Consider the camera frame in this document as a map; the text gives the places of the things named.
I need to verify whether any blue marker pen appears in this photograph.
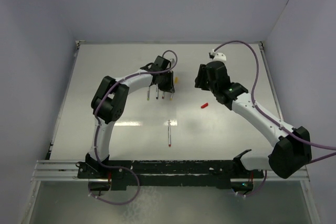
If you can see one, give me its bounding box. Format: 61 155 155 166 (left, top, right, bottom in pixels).
155 85 159 100

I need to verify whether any green marker pen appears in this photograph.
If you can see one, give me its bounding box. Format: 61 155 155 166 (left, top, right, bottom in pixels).
146 86 151 101

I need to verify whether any red marker pen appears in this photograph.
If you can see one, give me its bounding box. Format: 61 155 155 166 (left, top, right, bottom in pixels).
167 120 172 147

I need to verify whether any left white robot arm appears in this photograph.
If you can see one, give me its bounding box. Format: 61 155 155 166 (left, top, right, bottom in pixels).
85 56 176 178

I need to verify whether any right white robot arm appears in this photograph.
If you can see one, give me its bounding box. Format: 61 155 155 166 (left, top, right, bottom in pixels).
195 61 312 179

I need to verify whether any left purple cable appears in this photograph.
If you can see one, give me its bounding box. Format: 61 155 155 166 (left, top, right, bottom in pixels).
88 50 179 205

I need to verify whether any purple cable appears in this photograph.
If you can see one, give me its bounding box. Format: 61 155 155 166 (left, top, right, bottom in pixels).
214 40 336 200
88 50 179 205

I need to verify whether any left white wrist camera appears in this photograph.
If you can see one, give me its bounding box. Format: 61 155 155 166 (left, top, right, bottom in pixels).
170 58 175 68

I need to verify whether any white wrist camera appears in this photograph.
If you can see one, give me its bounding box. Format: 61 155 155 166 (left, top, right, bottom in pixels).
209 50 227 63
170 58 175 68

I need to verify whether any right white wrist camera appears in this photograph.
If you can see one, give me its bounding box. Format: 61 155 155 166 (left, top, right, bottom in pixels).
209 50 227 63

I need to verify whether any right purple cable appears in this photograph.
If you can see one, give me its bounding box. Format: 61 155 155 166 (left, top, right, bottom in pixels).
214 40 336 200

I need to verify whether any aluminium rail right side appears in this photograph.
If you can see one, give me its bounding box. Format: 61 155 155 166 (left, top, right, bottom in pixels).
258 41 284 120

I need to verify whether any aluminium rail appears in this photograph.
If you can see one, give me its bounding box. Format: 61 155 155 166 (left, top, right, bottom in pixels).
31 160 310 182
258 41 284 120

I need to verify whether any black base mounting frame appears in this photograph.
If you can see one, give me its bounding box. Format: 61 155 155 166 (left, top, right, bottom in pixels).
76 157 264 191

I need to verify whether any aluminium rail front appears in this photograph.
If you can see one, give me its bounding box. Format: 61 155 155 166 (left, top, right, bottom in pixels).
31 160 310 182

